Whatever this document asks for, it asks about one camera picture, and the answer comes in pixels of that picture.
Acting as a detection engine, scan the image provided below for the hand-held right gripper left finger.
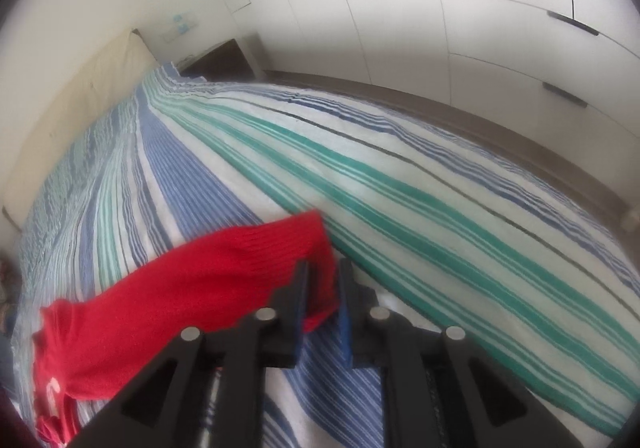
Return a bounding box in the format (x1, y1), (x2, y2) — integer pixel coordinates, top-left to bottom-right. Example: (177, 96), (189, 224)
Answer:
(65, 261), (311, 448)

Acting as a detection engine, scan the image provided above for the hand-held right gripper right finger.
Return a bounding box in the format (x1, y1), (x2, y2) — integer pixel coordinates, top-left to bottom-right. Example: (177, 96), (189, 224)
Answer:
(338, 258), (584, 448)

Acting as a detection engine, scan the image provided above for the red knit sweater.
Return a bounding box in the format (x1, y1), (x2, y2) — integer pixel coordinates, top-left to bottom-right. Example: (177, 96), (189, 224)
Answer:
(31, 210), (347, 444)

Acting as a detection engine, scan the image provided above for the striped bed sheet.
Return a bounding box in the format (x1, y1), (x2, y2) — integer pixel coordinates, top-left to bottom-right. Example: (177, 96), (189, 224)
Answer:
(10, 62), (640, 448)

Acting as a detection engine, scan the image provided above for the dark brown nightstand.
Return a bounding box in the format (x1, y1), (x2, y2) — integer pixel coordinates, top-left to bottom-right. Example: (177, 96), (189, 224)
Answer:
(178, 39), (259, 82)

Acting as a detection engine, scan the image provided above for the cream padded headboard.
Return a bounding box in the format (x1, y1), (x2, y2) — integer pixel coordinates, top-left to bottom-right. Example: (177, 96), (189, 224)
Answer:
(2, 28), (159, 232)

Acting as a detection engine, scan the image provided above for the wall socket plate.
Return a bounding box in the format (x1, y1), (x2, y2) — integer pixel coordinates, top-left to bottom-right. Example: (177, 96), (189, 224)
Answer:
(162, 11), (199, 42)

